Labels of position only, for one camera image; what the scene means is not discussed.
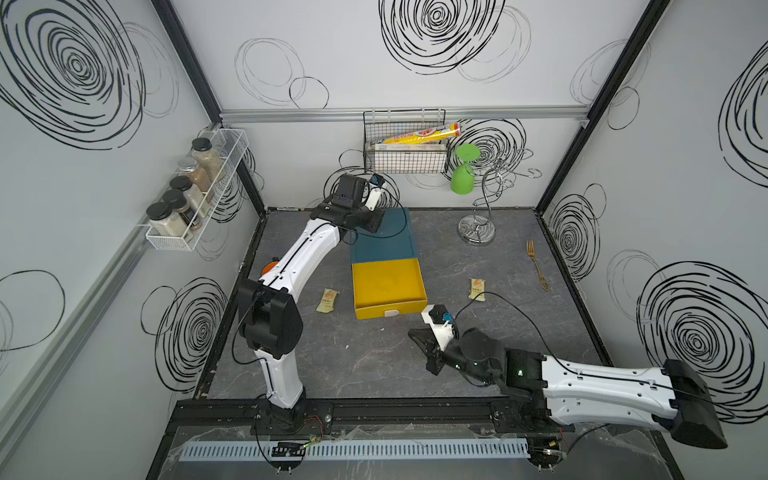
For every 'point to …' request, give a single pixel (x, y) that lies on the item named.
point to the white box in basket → (409, 158)
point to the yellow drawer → (388, 288)
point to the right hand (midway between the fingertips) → (411, 335)
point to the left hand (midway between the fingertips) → (376, 211)
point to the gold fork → (530, 246)
